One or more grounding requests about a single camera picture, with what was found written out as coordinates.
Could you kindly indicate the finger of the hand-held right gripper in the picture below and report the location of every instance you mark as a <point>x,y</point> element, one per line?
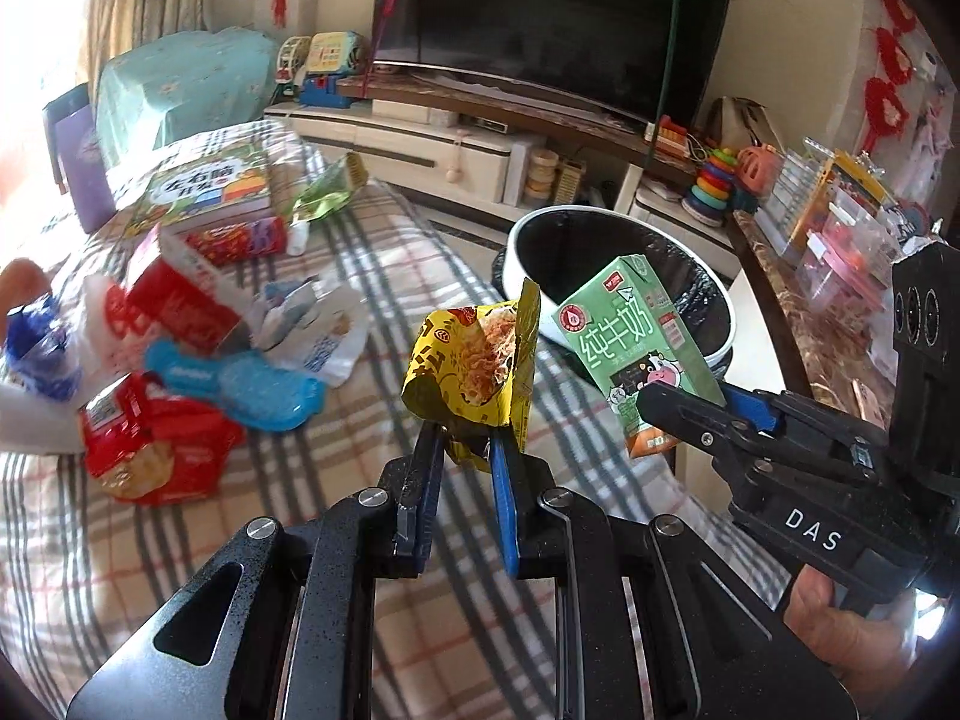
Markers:
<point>690,420</point>
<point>754,406</point>

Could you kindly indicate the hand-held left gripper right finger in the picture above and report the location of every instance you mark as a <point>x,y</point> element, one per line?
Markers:
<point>510,525</point>

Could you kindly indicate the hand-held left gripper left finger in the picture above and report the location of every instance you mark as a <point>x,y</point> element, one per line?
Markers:
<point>409,540</point>

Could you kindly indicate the green milk carton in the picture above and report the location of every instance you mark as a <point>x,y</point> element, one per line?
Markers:
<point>637,337</point>

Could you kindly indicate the yellow snack packet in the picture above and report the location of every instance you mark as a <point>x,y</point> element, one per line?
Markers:
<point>450,382</point>

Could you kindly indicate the light blue wrapper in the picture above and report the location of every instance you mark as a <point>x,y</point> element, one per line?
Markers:
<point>255,386</point>

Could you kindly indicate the white wrapper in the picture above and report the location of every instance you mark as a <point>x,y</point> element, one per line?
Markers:
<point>322,337</point>

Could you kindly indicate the white bin with black liner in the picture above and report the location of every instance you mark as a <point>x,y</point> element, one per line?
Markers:
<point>540,255</point>

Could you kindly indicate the red snack bag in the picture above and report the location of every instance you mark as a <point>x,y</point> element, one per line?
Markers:
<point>157,442</point>

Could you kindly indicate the red carton box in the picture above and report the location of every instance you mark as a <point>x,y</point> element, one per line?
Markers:
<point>172,300</point>

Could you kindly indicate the blue and white packet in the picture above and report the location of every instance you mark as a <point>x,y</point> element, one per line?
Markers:
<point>45,352</point>

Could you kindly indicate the person's right hand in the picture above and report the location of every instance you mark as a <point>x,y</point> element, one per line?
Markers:
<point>847,649</point>

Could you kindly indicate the marble side table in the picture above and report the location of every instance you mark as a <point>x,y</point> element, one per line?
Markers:
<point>817,330</point>

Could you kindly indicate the clear plastic storage boxes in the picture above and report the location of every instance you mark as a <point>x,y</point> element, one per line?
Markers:
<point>847,232</point>

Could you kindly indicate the orange toy basket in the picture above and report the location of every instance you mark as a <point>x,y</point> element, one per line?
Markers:
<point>759,171</point>

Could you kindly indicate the wooden toy building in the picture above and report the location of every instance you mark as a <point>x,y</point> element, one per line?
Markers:
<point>571,180</point>

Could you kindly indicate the toy telephone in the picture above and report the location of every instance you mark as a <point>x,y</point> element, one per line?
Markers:
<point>670,139</point>

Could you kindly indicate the beige bag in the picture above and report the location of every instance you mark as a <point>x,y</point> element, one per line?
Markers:
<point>742,124</point>

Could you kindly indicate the stacked small jars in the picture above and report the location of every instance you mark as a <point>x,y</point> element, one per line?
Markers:
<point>541,174</point>

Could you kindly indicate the small white bottle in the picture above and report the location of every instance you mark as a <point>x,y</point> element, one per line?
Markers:
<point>298,240</point>

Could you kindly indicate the red tube snack packet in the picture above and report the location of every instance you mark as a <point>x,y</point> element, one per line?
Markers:
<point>240,238</point>

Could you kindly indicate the green ribbon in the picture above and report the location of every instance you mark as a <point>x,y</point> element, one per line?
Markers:
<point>667,60</point>

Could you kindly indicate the set-top box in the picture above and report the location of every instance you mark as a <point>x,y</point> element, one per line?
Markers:
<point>487,122</point>

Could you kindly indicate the green snack wrapper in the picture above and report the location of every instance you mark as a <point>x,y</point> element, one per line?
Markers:
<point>330,187</point>

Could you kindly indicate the white and red packet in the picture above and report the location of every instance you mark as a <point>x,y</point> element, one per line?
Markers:
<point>112,322</point>

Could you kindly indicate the white plastic bag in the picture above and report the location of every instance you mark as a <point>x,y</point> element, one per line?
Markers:
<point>30,420</point>

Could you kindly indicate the white tv cabinet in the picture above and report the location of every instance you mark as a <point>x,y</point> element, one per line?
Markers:
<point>390,139</point>

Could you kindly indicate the black television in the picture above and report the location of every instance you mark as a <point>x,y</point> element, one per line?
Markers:
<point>540,7</point>

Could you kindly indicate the orange ball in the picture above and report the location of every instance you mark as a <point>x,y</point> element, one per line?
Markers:
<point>19,281</point>

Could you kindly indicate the toy cash register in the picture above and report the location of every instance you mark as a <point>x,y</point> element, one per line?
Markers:
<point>334,67</point>

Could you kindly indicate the white wheel toy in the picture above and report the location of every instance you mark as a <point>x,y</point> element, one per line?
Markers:
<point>291,64</point>

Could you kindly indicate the purple thermos bottle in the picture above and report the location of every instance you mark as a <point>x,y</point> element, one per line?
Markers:
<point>79,157</point>

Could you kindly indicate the pink ribbon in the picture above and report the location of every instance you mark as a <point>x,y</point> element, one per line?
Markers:
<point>386,15</point>

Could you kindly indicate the teal floral cover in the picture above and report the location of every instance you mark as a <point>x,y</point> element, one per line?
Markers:
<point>180,82</point>

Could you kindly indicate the red paper wall garland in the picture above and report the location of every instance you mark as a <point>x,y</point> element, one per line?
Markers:
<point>889,82</point>

